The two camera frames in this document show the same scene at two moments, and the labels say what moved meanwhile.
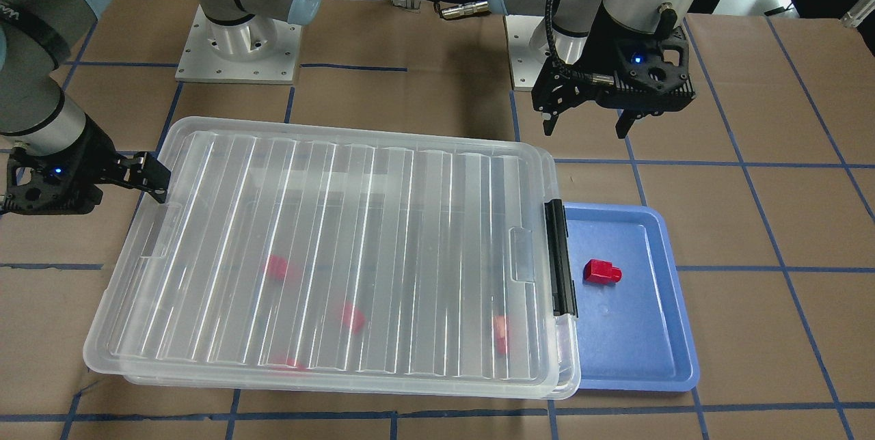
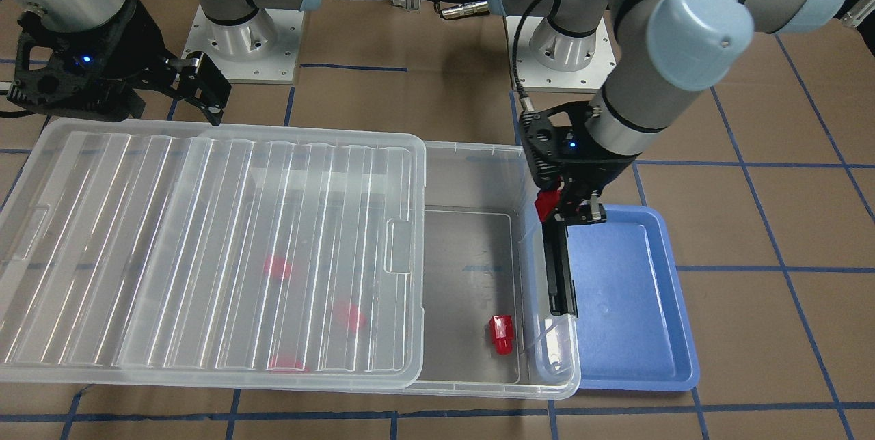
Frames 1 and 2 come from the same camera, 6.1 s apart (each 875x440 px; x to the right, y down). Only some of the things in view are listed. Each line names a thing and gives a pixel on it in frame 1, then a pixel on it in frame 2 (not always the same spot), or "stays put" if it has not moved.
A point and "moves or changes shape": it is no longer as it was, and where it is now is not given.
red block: (595, 270) → (546, 201)
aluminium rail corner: (861, 10) stays put
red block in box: (278, 268) stays put
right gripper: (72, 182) → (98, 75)
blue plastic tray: (634, 335) stays put
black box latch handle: (563, 288) stays put
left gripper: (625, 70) → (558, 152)
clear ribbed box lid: (298, 251) moves or changes shape
